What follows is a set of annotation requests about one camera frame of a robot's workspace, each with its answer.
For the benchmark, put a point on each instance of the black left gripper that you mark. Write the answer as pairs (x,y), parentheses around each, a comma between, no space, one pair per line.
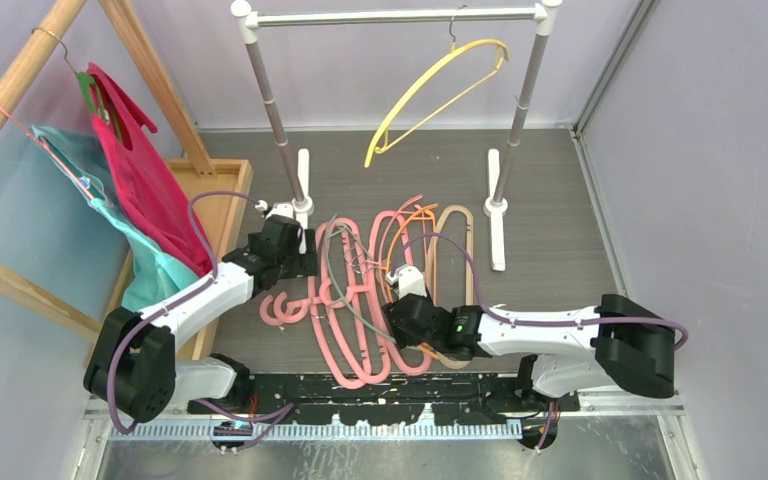
(307,263)

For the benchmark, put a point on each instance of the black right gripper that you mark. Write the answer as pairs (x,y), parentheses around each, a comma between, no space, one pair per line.
(404,337)

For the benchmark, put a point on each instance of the grey-green thin hanger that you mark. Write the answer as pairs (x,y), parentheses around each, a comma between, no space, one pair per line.
(341,295)

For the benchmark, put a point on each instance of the orange thin hanger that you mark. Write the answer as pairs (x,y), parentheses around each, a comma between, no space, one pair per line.
(425,216)

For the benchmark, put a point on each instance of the thin pink hanger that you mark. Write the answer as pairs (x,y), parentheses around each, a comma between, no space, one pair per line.
(39,142)
(385,228)

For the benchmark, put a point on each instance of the yellow thin hanger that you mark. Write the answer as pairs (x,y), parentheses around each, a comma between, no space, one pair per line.
(381,143)

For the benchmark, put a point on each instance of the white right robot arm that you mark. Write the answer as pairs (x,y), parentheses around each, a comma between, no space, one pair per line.
(616,342)

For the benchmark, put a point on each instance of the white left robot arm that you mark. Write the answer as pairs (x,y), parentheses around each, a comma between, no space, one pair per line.
(134,364)

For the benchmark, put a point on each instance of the pink plastic hanger left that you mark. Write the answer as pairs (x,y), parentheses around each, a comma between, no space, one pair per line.
(321,331)

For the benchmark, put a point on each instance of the pink plastic hanger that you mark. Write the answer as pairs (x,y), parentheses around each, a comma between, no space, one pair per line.
(321,331)
(354,354)
(344,331)

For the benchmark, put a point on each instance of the pink plastic hanger right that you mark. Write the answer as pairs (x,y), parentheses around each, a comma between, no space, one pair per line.
(354,354)

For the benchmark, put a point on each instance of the pink plastic hanger middle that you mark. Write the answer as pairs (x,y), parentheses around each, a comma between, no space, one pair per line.
(344,331)

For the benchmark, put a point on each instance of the white metal clothes rack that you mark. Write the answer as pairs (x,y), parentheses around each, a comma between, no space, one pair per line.
(499,164)

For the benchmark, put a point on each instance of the wooden tray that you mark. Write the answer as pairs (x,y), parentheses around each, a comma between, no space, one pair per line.
(221,218)

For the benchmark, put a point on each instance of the red garment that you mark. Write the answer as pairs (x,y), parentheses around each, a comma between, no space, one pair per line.
(147,191)

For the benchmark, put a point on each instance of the teal garment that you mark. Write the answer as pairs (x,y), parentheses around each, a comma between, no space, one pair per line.
(157,275)

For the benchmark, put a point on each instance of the green hanger with metal hook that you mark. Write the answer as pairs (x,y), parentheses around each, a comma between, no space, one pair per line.
(96,98)

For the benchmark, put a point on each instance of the thin pink hanger on wood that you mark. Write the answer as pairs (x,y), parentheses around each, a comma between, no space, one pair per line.
(39,142)

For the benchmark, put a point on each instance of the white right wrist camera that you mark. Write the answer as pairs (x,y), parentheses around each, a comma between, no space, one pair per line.
(406,279)

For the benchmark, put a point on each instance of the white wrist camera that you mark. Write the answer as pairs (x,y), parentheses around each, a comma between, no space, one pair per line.
(406,279)
(278,209)

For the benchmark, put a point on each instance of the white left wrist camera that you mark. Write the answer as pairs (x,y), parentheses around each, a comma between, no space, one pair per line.
(278,209)

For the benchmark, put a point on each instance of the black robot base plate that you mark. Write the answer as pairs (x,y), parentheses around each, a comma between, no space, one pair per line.
(455,398)

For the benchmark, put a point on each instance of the slotted cable duct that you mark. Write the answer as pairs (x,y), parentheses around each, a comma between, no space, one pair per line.
(218,429)

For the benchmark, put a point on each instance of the wooden clothes rack frame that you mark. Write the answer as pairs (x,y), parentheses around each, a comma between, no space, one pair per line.
(14,84)

